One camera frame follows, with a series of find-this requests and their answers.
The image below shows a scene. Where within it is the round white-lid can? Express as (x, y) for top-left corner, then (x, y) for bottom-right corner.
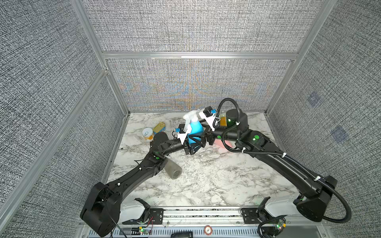
(142, 128), (154, 140)

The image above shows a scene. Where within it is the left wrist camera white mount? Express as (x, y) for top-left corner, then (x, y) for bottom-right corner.
(175, 125), (191, 145)

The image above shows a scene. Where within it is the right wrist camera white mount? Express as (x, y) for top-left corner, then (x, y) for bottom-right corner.
(199, 106), (219, 131)

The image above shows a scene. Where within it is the blue plastic spray bottle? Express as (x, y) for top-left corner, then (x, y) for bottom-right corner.
(188, 116), (203, 144)

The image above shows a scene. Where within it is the light green wavy plate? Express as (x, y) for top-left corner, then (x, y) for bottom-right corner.
(217, 112), (227, 128)

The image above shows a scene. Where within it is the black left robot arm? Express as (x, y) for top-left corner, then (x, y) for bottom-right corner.
(80, 132), (206, 237)

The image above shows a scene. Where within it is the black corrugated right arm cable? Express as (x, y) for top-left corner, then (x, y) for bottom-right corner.
(216, 98), (352, 224)

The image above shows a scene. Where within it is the white translucent spray nozzle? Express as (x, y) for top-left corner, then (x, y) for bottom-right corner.
(183, 110), (198, 132)

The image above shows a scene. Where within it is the grey translucent bottle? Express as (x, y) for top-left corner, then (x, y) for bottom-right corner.
(164, 159), (183, 180)

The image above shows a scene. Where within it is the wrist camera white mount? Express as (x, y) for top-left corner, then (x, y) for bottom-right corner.
(199, 106), (219, 131)
(175, 125), (191, 145)

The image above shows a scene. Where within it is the pink plastic spray bottle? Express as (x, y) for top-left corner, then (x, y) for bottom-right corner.
(215, 139), (236, 152)

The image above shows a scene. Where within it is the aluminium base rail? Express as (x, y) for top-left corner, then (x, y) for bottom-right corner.
(75, 206), (332, 238)

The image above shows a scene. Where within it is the gold rectangular tin can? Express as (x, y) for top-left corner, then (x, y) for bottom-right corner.
(153, 122), (166, 134)

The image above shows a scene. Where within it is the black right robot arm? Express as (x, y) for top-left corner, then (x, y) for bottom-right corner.
(180, 107), (342, 222)

